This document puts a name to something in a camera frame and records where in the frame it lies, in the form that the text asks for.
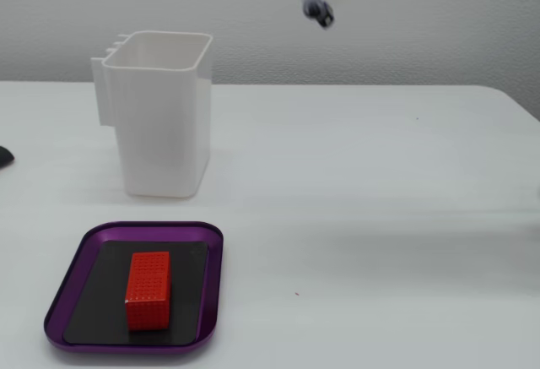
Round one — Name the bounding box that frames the purple metal tray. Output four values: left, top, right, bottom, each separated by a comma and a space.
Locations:
43, 220, 225, 355

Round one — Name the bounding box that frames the black rounded object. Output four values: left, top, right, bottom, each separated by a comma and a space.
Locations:
0, 146, 16, 171

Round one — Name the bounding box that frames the white plastic pen holder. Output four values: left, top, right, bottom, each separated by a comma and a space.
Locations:
89, 30, 214, 198

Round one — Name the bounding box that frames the black tray mat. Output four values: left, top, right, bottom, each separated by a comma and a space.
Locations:
62, 240, 210, 344

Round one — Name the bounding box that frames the red perforated block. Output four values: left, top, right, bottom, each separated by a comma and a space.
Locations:
125, 251, 172, 332

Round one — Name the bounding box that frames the black clear ballpoint pen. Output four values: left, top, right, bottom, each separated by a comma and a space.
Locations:
297, 0, 338, 30

